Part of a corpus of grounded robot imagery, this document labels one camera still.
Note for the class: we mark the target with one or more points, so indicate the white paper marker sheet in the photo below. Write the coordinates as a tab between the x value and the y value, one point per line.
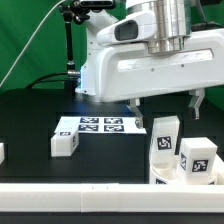
102	125

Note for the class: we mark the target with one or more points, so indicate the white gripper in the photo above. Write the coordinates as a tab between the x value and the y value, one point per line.
130	71

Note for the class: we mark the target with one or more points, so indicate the white round stool seat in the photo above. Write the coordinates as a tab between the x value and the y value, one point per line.
159	175

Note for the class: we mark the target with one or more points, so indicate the white front rail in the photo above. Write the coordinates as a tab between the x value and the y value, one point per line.
111	198

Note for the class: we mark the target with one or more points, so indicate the white left block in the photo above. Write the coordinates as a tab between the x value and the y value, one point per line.
2	153

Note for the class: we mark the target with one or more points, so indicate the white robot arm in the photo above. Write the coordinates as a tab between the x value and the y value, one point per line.
154	50

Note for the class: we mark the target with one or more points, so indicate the black camera on mount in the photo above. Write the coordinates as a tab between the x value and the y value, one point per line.
94	4

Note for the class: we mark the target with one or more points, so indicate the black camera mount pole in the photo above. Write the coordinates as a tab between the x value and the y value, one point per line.
73	75

